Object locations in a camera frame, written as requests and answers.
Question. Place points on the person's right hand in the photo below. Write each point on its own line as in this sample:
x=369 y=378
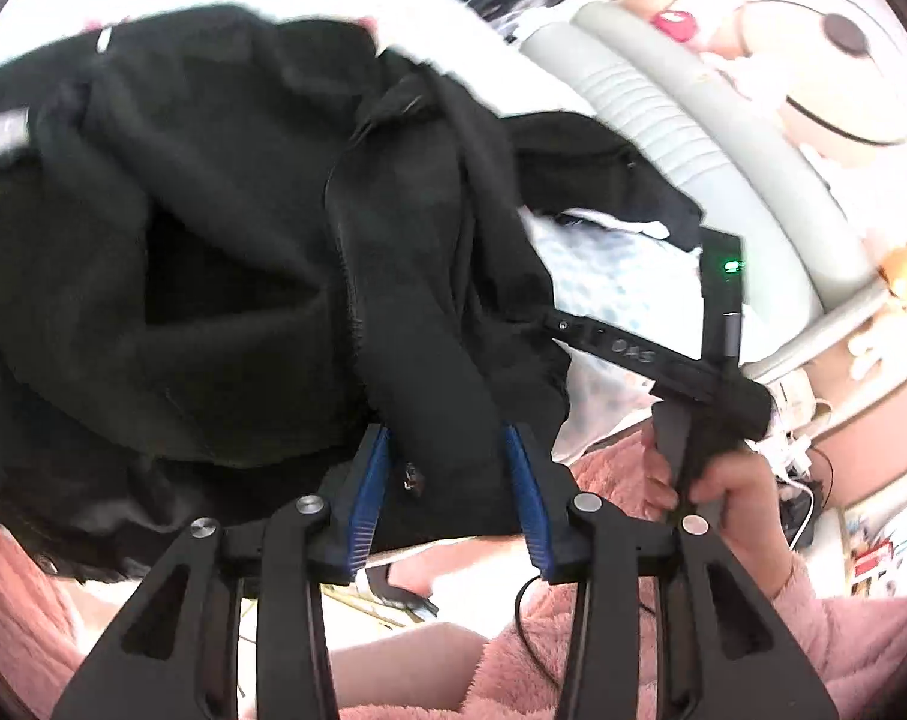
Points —
x=746 y=495

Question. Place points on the blue checked cartoon blanket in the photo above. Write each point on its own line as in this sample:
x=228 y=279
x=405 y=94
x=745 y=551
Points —
x=618 y=277

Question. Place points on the folded black garment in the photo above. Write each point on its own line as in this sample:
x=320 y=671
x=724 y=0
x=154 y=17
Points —
x=588 y=165

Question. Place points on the black zip jacket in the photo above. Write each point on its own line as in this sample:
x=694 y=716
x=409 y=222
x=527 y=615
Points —
x=236 y=240

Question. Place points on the person's right forearm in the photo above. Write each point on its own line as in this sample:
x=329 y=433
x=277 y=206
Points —
x=836 y=637

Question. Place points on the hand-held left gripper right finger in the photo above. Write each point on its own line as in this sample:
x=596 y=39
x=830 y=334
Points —
x=528 y=502

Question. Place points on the red plush toy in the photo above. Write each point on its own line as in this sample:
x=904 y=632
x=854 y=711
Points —
x=675 y=24

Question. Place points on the round brown wall disc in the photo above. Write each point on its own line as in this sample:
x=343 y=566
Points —
x=847 y=34

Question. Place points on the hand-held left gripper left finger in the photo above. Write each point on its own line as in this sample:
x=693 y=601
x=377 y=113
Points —
x=367 y=499

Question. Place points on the grey padded headboard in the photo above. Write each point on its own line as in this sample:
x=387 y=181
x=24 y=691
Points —
x=723 y=165

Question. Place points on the person's pink fluffy robe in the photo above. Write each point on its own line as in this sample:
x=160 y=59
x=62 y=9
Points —
x=611 y=476

